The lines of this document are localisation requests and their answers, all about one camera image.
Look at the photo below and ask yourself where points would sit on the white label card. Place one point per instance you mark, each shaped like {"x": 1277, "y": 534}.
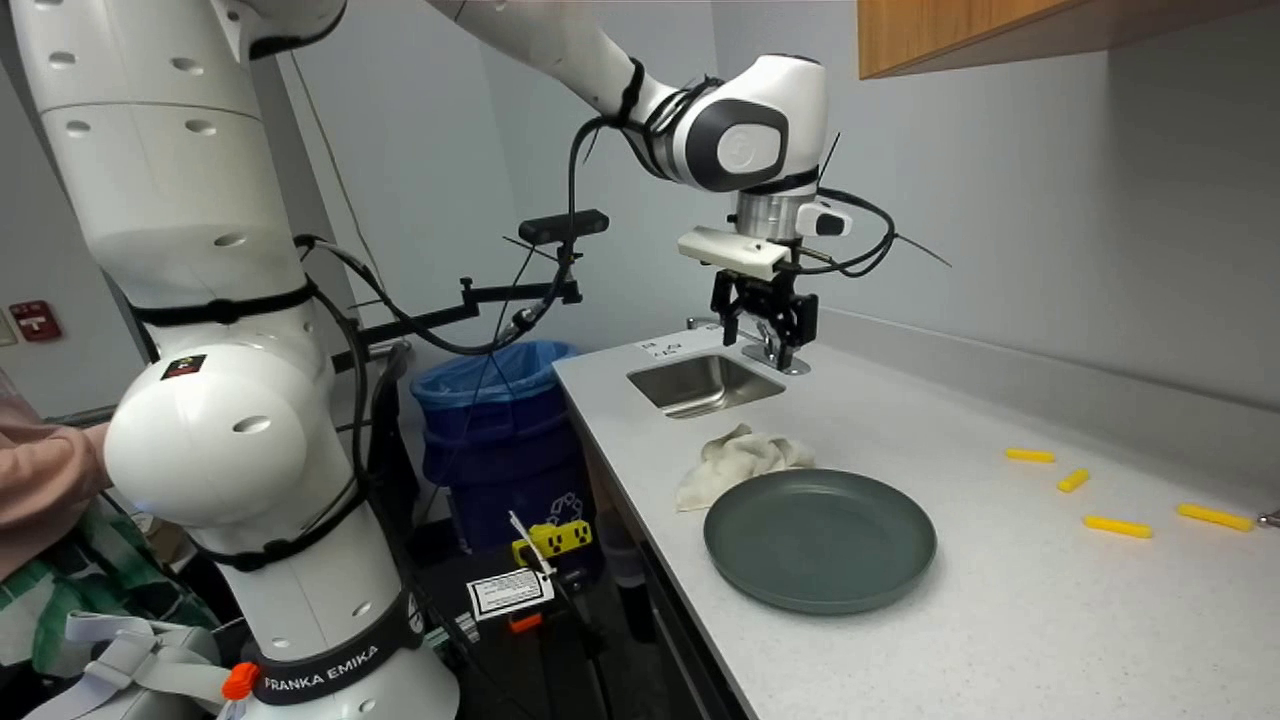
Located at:
{"x": 511, "y": 593}

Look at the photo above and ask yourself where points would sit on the red fire alarm box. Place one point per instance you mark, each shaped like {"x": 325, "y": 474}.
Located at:
{"x": 35, "y": 320}

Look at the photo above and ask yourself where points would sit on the green plaid fabric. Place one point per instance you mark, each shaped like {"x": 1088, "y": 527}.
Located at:
{"x": 92, "y": 586}

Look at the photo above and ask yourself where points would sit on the small steel sink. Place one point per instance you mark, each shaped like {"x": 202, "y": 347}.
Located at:
{"x": 703, "y": 380}

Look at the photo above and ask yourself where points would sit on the blue trash bin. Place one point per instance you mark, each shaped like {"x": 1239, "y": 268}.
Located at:
{"x": 503, "y": 443}

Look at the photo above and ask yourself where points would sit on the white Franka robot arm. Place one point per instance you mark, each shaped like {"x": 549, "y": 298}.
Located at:
{"x": 202, "y": 443}

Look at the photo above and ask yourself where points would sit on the dark green plate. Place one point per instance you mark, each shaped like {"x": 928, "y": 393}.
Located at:
{"x": 820, "y": 543}

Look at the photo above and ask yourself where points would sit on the orange knob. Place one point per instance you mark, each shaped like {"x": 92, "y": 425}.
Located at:
{"x": 236, "y": 683}

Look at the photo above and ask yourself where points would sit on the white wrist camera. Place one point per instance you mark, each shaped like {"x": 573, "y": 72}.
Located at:
{"x": 732, "y": 252}

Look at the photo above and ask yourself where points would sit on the stained white cloth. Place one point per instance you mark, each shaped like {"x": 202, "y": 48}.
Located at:
{"x": 728, "y": 456}

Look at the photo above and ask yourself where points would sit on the black camera bar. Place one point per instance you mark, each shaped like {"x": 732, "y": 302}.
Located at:
{"x": 561, "y": 226}

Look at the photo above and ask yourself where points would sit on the yellow pasta piece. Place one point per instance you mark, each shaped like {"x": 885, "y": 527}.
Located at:
{"x": 1028, "y": 456}
{"x": 1216, "y": 516}
{"x": 1119, "y": 527}
{"x": 1073, "y": 481}

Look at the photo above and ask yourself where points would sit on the wooden wall cabinet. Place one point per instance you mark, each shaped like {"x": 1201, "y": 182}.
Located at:
{"x": 985, "y": 28}

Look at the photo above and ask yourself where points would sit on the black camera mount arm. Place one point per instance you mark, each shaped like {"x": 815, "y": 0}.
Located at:
{"x": 463, "y": 312}

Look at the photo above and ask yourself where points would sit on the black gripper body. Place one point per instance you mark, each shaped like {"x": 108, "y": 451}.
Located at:
{"x": 767, "y": 298}

